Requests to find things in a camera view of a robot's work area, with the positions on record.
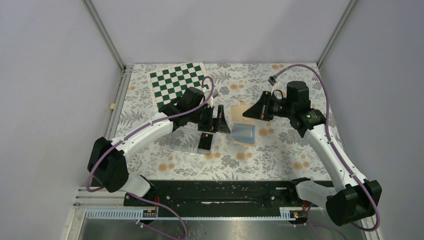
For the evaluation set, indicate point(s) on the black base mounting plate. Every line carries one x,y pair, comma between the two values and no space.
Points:
239,196

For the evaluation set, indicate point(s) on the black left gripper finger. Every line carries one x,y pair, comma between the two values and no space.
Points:
206,127
222,126

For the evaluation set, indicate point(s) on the stack of credit cards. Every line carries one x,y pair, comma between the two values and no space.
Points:
205,141

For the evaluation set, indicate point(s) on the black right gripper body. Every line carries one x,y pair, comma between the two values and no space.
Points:
272,107

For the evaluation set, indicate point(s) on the aluminium frame rail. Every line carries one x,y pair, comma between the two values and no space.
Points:
102,198

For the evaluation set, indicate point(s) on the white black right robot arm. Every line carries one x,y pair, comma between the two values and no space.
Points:
352,197

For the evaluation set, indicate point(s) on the white slotted cable duct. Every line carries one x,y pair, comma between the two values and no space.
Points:
278,214

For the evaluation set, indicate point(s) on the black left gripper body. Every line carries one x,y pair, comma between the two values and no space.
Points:
206,115

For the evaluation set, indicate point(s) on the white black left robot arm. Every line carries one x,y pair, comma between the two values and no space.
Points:
108,159

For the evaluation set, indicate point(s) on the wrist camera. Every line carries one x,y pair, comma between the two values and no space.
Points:
212,95
275,85

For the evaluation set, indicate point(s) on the green white checkerboard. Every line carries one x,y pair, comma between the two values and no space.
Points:
171,82

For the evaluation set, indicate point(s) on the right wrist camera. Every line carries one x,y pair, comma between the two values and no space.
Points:
275,85

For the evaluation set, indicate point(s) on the beige leather card holder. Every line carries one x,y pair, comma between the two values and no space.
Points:
243,131

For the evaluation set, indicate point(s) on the clear plastic card box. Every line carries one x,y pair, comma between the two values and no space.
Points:
187,140

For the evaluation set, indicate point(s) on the floral patterned table mat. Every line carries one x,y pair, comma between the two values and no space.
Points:
279,152

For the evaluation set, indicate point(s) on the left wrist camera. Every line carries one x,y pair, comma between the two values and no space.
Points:
212,95

